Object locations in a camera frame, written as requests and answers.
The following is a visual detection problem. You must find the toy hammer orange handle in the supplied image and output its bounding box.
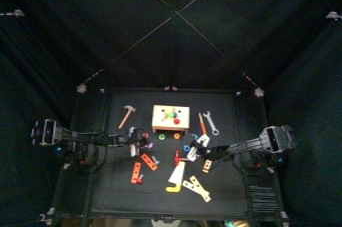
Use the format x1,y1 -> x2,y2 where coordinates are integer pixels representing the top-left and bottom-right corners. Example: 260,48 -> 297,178
118,105 -> 138,130

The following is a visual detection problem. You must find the black ribbed panel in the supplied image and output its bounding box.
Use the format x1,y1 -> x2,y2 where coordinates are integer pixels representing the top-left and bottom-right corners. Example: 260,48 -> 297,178
248,185 -> 280,218

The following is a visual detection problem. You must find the large red toy nail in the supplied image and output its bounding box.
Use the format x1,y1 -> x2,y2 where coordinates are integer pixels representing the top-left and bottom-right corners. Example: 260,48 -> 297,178
174,150 -> 190,167

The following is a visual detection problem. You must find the orange toy screwdriver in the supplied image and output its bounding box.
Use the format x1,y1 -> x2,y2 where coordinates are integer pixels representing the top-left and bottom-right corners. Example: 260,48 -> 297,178
198,112 -> 209,136

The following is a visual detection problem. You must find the orange perforated wooden bar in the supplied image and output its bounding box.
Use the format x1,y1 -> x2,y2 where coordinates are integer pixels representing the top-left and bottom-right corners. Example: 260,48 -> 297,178
130,161 -> 143,185
139,152 -> 161,172

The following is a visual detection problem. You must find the toy saw yellow handle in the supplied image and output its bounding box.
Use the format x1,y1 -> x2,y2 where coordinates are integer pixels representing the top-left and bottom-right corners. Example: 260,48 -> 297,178
165,160 -> 187,194

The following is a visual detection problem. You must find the grey toy wrench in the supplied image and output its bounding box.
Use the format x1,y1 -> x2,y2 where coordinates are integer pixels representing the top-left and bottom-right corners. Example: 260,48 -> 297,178
202,110 -> 221,137

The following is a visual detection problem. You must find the cream perforated wooden bar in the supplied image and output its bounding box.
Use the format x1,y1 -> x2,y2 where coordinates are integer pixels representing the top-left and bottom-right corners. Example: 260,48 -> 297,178
189,175 -> 212,197
181,179 -> 213,203

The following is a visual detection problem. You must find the wooden toy tool box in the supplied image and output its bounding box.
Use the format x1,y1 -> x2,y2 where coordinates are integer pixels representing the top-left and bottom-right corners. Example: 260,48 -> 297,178
151,104 -> 191,133

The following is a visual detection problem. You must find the short orange perforated bar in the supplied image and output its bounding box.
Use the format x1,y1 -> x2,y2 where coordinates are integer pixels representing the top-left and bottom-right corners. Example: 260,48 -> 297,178
201,158 -> 214,175

